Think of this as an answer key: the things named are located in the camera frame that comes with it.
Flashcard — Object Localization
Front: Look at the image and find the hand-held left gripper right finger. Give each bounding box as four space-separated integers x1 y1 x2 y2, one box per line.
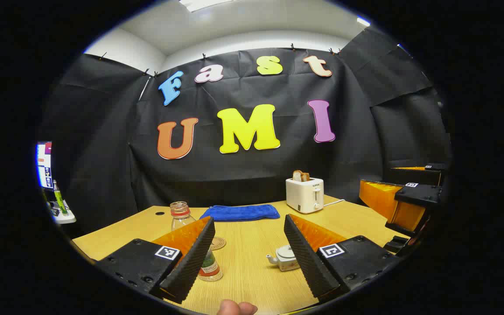
283 213 401 303

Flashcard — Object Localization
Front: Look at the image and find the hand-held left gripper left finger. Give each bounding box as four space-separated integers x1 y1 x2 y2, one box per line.
94 216 216 305

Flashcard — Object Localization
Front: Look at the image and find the white ceramic teacup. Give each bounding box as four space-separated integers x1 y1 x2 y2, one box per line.
266 253 301 272

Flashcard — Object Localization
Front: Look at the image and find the clear plastic water bottle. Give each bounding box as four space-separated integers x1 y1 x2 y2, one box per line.
170 201 224 281

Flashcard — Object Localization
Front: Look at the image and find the green bottle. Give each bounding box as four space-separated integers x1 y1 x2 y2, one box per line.
52 179 68 216

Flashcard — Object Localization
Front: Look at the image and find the white toaster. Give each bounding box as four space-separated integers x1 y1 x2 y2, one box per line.
286 177 325 214

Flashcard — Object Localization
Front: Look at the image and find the blue folded towel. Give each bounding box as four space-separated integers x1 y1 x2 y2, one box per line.
199 204 280 222

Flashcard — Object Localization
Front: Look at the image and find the black backdrop cloth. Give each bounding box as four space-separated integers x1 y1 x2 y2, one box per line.
38 26 452 239

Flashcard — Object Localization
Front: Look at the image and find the white side table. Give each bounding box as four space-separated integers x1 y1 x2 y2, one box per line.
46 201 77 224

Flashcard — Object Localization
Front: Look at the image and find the computer monitor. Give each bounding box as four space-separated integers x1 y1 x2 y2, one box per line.
36 141 53 189

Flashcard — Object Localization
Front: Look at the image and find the ceiling light panel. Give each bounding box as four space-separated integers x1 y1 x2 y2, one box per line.
180 0 235 12

